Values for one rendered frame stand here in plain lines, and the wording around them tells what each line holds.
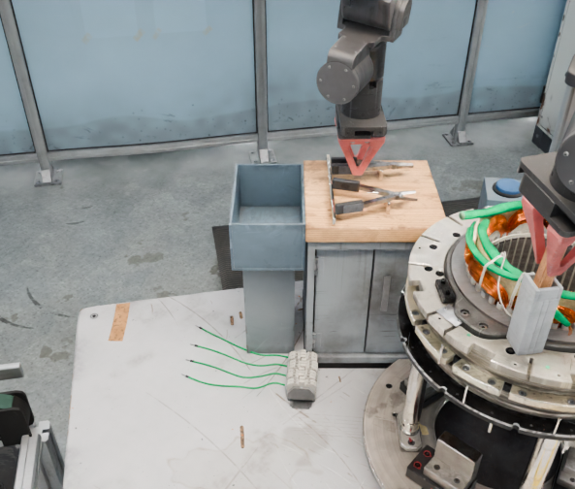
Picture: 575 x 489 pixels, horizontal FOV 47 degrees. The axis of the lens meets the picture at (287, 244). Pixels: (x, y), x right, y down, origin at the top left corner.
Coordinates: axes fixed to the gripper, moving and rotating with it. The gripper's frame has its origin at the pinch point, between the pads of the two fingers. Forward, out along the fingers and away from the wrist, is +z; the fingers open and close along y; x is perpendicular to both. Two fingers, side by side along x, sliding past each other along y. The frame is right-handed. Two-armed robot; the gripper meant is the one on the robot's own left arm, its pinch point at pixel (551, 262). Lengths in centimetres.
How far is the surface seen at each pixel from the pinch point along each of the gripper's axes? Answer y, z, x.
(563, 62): -186, 93, 170
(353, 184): -34.4, 15.2, -4.3
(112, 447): -21, 46, -44
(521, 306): -0.1, 5.9, -1.3
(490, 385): 2.6, 14.7, -4.0
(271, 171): -47, 20, -12
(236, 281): -132, 133, 3
